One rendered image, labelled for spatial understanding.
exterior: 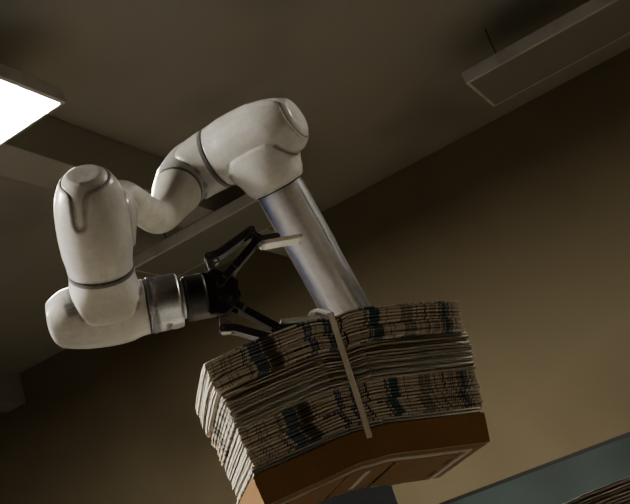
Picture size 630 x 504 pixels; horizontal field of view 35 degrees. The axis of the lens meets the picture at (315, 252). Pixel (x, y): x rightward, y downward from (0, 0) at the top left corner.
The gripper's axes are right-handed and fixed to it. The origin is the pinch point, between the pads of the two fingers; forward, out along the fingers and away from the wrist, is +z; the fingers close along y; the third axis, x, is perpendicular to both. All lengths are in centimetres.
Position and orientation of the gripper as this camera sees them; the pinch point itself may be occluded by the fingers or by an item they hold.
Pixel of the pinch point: (304, 277)
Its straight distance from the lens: 164.5
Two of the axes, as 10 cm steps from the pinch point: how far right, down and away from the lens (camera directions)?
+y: 2.3, 9.2, -3.2
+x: 1.4, -3.5, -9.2
